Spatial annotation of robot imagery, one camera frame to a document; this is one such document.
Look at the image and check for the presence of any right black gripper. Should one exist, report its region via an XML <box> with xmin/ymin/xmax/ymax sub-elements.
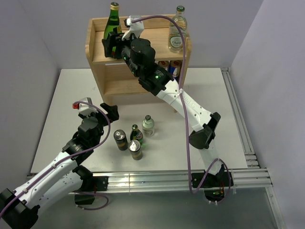
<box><xmin>101</xmin><ymin>32</ymin><xmax>140</xmax><ymax>78</ymax></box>

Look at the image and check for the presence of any green bottle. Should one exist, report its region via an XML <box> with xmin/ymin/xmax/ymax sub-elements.
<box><xmin>130</xmin><ymin>124</ymin><xmax>143</xmax><ymax>146</ymax></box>
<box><xmin>103</xmin><ymin>2</ymin><xmax>122</xmax><ymax>59</ymax></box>

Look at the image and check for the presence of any large clear soda water bottle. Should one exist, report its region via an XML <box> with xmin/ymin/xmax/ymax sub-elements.
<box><xmin>168</xmin><ymin>5</ymin><xmax>188</xmax><ymax>52</ymax></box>

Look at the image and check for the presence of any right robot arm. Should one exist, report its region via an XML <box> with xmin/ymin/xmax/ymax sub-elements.
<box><xmin>102</xmin><ymin>32</ymin><xmax>221</xmax><ymax>150</ymax></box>

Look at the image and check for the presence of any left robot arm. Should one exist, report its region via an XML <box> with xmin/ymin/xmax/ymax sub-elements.
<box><xmin>0</xmin><ymin>98</ymin><xmax>119</xmax><ymax>229</ymax></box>

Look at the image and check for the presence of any wooden two-tier shelf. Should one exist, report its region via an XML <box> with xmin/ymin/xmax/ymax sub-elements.
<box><xmin>85</xmin><ymin>18</ymin><xmax>183</xmax><ymax>105</ymax></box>

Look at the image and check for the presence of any black gold can rear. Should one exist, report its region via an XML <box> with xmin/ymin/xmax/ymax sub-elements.
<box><xmin>113</xmin><ymin>129</ymin><xmax>128</xmax><ymax>151</ymax></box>

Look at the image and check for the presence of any black gold can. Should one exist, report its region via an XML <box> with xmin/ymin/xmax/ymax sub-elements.
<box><xmin>113</xmin><ymin>129</ymin><xmax>128</xmax><ymax>151</ymax></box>
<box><xmin>128</xmin><ymin>140</ymin><xmax>143</xmax><ymax>160</ymax></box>

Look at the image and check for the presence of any small clear glass bottle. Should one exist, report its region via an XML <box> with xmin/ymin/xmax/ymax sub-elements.
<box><xmin>142</xmin><ymin>115</ymin><xmax>154</xmax><ymax>136</ymax></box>

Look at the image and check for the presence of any black gold can front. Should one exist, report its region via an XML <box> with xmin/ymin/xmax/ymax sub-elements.
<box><xmin>128</xmin><ymin>140</ymin><xmax>143</xmax><ymax>160</ymax></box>

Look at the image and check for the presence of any left blue energy drink can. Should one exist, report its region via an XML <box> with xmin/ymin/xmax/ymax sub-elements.
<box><xmin>158</xmin><ymin>61</ymin><xmax>169</xmax><ymax>70</ymax></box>

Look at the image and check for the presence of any blue energy drink can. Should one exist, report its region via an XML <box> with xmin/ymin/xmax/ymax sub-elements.
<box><xmin>167</xmin><ymin>60</ymin><xmax>182</xmax><ymax>78</ymax></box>
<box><xmin>158</xmin><ymin>61</ymin><xmax>169</xmax><ymax>70</ymax></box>

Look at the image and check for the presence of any right blue energy drink can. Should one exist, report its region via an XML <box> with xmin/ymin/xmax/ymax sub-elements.
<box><xmin>167</xmin><ymin>60</ymin><xmax>182</xmax><ymax>78</ymax></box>

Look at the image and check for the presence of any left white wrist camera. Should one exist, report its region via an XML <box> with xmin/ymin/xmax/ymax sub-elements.
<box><xmin>72</xmin><ymin>97</ymin><xmax>98</xmax><ymax>116</ymax></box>

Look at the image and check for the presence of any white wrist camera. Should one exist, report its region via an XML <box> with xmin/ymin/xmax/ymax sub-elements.
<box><xmin>72</xmin><ymin>97</ymin><xmax>98</xmax><ymax>116</ymax></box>
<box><xmin>122</xmin><ymin>15</ymin><xmax>144</xmax><ymax>41</ymax></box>

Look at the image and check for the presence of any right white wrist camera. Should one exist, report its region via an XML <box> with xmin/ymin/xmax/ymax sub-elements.
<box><xmin>122</xmin><ymin>15</ymin><xmax>144</xmax><ymax>41</ymax></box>

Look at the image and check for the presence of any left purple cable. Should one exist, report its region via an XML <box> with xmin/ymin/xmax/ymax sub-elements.
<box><xmin>0</xmin><ymin>101</ymin><xmax>112</xmax><ymax>215</ymax></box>

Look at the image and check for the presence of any purple cable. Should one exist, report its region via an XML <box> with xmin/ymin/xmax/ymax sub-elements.
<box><xmin>0</xmin><ymin>101</ymin><xmax>112</xmax><ymax>215</ymax></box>
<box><xmin>132</xmin><ymin>15</ymin><xmax>233</xmax><ymax>203</ymax></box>

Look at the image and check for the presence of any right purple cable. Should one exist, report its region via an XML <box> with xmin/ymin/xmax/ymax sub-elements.
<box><xmin>132</xmin><ymin>15</ymin><xmax>233</xmax><ymax>203</ymax></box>

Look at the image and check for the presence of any aluminium frame rail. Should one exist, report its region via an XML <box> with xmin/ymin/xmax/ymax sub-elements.
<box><xmin>26</xmin><ymin>67</ymin><xmax>281</xmax><ymax>229</ymax></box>

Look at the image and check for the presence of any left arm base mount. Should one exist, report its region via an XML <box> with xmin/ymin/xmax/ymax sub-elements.
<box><xmin>74</xmin><ymin>176</ymin><xmax>109</xmax><ymax>211</ymax></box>

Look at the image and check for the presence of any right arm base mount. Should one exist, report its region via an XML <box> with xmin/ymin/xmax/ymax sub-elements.
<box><xmin>191</xmin><ymin>171</ymin><xmax>234</xmax><ymax>204</ymax></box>

